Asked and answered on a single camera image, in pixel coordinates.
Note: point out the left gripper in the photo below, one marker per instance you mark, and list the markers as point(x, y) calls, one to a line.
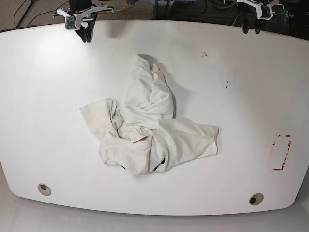
point(256, 4)

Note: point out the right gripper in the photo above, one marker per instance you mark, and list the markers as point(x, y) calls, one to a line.
point(85, 19)

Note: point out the white t-shirt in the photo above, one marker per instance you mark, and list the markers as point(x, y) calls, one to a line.
point(143, 135)

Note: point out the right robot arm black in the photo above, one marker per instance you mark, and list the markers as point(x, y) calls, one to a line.
point(78, 5)

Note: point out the red tape rectangle marking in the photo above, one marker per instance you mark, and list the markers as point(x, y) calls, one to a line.
point(279, 152)

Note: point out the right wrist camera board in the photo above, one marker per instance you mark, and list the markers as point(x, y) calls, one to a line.
point(70, 22)

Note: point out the left table cable grommet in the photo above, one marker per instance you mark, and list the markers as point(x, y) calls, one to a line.
point(44, 189)

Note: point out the table cable grommet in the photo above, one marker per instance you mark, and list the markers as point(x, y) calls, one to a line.
point(44, 189)
point(256, 199)

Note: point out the right table cable grommet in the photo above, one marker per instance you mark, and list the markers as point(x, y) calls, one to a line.
point(256, 199)

